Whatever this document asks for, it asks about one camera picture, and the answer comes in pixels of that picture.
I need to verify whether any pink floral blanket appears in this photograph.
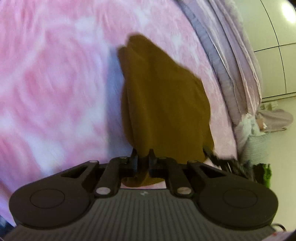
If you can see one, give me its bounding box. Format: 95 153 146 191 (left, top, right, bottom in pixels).
0 0 238 223

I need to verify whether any brown long-sleeved shirt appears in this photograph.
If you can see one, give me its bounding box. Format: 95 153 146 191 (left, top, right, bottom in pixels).
118 34 215 189

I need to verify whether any lavender garment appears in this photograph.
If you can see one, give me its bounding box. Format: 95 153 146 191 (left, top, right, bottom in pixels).
255 102 294 133

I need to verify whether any grey quilt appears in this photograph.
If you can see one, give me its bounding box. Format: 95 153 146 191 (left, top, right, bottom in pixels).
178 0 241 127

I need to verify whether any grey knitted cloth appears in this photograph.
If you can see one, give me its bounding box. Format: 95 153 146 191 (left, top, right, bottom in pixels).
237 113 272 167

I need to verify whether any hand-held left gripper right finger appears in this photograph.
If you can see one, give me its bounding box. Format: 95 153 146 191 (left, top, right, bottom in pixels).
148 149 226 198

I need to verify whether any white wardrobe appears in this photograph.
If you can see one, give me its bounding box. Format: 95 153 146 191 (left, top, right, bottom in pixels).
240 0 296 100

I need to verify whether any stack of dark folded clothes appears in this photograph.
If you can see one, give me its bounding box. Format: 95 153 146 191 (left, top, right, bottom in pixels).
220 159 259 183

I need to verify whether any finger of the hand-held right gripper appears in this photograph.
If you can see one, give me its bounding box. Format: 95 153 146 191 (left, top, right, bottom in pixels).
203 145 221 165

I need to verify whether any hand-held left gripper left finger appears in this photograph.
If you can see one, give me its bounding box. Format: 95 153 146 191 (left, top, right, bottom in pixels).
59 149 139 198

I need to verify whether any green garment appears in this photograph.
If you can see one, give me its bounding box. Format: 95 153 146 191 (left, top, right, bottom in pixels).
260 163 273 189

